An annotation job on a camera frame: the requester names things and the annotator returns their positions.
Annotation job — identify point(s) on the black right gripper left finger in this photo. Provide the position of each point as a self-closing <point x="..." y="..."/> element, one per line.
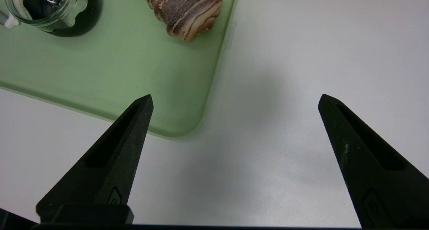
<point x="110" y="169"/>

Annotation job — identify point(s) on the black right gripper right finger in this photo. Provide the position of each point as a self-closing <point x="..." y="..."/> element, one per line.
<point x="365" y="169"/>

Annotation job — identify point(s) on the light green plastic tray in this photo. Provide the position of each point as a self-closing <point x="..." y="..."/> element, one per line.
<point x="117" y="76"/>

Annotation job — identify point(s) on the striped brown bread roll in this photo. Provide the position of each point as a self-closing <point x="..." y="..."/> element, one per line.
<point x="187" y="12"/>

